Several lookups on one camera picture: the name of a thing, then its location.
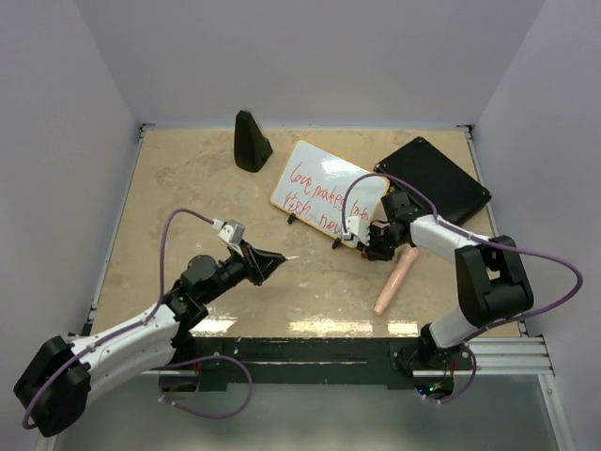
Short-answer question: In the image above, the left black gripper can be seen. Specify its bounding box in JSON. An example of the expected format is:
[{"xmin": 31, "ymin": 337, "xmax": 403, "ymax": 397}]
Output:
[{"xmin": 201, "ymin": 239, "xmax": 285, "ymax": 303}]

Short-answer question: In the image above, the yellow framed whiteboard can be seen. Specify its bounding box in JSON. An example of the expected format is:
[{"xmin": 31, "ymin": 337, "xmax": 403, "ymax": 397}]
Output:
[{"xmin": 270, "ymin": 140, "xmax": 390, "ymax": 239}]

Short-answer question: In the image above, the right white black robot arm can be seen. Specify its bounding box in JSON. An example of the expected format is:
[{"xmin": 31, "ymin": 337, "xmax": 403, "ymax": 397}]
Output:
[{"xmin": 345, "ymin": 191, "xmax": 534, "ymax": 369}]

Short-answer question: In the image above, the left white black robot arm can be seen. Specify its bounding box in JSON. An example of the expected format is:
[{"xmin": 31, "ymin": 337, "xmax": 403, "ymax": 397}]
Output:
[{"xmin": 13, "ymin": 242, "xmax": 287, "ymax": 437}]

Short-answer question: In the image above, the black flat electronic box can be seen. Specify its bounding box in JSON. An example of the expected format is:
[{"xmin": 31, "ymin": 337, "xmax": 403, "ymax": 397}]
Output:
[{"xmin": 374, "ymin": 136, "xmax": 492, "ymax": 226}]

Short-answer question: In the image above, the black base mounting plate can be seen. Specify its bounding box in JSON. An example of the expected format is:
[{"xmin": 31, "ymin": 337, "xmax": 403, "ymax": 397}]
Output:
[{"xmin": 156, "ymin": 337, "xmax": 473, "ymax": 397}]

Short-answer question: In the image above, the black wedge stand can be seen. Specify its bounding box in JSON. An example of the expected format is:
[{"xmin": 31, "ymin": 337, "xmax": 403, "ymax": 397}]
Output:
[{"xmin": 234, "ymin": 110, "xmax": 273, "ymax": 173}]

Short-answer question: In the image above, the pink plastic handle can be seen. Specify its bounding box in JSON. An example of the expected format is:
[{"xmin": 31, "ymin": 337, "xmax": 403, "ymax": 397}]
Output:
[{"xmin": 372, "ymin": 246, "xmax": 419, "ymax": 316}]

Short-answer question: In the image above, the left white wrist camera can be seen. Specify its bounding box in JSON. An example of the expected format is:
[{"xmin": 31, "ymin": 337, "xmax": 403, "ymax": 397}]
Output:
[{"xmin": 212, "ymin": 218, "xmax": 245, "ymax": 255}]

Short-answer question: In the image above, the metal wire board stand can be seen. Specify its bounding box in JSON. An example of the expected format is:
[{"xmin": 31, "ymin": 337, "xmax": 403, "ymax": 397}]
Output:
[{"xmin": 286, "ymin": 213, "xmax": 342, "ymax": 250}]

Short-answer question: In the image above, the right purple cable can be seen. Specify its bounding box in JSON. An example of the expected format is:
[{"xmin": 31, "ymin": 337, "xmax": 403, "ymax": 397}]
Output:
[{"xmin": 342, "ymin": 173, "xmax": 585, "ymax": 405}]

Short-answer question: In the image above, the purple cable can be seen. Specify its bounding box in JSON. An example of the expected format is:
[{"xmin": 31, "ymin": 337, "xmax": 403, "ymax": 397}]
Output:
[
  {"xmin": 342, "ymin": 173, "xmax": 585, "ymax": 405},
  {"xmin": 21, "ymin": 208, "xmax": 254, "ymax": 431}
]

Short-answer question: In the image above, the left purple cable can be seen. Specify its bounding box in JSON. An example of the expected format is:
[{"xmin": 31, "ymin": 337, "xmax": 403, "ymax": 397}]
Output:
[{"xmin": 21, "ymin": 208, "xmax": 254, "ymax": 431}]

